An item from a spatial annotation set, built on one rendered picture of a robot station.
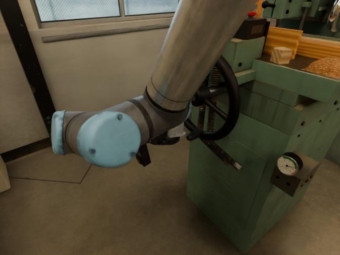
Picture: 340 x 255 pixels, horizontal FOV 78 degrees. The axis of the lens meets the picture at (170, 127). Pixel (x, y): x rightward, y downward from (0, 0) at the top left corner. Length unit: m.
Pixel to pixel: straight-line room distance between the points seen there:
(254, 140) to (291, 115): 0.17
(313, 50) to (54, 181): 1.55
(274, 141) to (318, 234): 0.81
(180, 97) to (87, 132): 0.15
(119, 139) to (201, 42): 0.18
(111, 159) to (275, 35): 0.63
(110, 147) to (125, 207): 1.03
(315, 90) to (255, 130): 0.23
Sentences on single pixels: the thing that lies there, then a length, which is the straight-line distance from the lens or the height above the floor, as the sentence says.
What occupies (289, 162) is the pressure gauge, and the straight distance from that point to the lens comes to 0.68.
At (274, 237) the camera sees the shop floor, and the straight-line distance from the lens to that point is 1.35.
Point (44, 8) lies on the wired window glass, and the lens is 1.76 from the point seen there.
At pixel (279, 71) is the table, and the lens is 0.68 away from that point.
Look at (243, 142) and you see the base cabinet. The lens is 0.83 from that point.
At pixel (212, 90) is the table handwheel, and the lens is 0.66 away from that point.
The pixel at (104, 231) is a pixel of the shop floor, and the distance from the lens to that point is 1.29.
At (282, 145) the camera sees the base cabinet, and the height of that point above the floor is 0.67.
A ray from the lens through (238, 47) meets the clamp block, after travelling 0.64.
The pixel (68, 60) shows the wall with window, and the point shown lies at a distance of 1.74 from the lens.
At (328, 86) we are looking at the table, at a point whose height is 0.88.
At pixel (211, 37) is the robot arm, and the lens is 0.28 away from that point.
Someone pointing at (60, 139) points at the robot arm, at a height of 0.84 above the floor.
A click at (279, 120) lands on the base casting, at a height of 0.75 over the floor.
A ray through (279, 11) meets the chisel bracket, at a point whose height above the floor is 1.02.
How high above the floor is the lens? 1.08
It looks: 33 degrees down
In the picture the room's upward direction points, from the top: straight up
